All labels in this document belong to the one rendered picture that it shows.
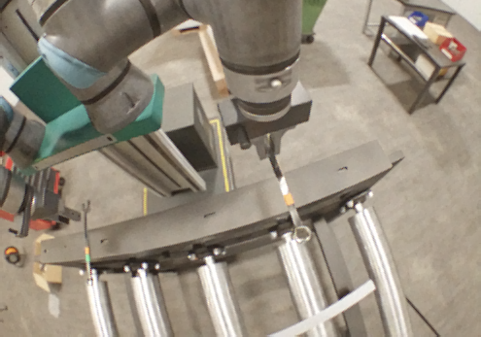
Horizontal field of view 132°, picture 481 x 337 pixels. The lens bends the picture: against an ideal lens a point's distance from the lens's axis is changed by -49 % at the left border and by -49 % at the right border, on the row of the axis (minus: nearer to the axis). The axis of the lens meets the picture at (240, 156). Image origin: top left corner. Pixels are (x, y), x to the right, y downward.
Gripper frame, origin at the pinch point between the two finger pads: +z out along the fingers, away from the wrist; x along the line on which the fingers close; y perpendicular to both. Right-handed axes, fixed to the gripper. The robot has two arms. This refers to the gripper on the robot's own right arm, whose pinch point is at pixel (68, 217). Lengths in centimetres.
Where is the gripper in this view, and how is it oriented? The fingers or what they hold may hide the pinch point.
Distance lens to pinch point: 65.8
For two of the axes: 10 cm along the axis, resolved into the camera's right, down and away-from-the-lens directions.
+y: -2.7, -8.3, 4.8
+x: -9.5, 3.1, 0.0
